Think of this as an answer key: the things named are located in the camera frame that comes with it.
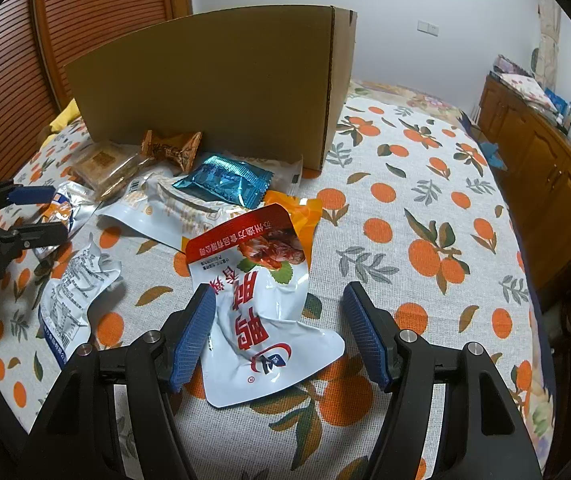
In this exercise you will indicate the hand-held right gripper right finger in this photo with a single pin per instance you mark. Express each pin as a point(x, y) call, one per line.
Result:
point(365, 335)

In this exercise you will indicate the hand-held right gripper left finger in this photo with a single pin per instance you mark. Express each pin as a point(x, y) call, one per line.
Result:
point(193, 340)

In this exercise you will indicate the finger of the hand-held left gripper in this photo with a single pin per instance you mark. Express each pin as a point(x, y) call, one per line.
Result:
point(40, 235)
point(30, 193)

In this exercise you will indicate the silver and orange snack packet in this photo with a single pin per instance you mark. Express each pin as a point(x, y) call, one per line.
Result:
point(62, 210)

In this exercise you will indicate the white and red snack packet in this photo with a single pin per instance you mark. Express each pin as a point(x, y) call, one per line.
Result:
point(260, 320)

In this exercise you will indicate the orange-brown foil snack packet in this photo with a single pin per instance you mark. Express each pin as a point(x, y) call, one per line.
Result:
point(170, 150)

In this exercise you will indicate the white pillow snack packet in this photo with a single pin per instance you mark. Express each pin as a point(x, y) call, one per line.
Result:
point(280, 175)

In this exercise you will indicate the brown cardboard box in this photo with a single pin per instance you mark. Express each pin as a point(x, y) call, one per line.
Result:
point(205, 85)

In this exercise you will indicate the white and blue snack packet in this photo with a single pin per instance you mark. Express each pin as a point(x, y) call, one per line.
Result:
point(72, 300)

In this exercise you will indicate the clear-wrapped brown pastry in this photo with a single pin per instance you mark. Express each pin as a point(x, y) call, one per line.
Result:
point(100, 165)

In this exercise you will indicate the yellow cloth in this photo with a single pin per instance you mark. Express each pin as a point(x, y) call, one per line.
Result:
point(65, 117)

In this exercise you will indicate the large white snack packet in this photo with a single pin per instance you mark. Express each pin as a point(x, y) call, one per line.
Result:
point(155, 210)

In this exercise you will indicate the orange-print blanket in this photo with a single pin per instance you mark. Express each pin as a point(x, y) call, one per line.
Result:
point(415, 210)

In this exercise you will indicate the teal foil snack packet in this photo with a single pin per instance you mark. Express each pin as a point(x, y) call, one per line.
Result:
point(220, 182)

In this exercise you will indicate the wooden louvered wardrobe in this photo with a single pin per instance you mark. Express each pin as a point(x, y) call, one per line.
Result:
point(90, 10)

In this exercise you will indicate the small blue cloth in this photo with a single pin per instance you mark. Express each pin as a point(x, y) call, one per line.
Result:
point(493, 155)

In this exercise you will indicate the floral bedspread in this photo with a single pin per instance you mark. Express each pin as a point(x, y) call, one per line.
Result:
point(405, 92)

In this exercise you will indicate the wooden cabinet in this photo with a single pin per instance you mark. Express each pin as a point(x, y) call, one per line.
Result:
point(540, 160)

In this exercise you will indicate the folded floral cloth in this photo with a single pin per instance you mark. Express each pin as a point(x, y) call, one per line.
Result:
point(523, 82)

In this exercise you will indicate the patterned curtain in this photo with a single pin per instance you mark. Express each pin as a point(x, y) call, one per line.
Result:
point(548, 35)

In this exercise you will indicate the white wall switch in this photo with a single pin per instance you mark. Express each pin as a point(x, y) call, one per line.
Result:
point(428, 27)

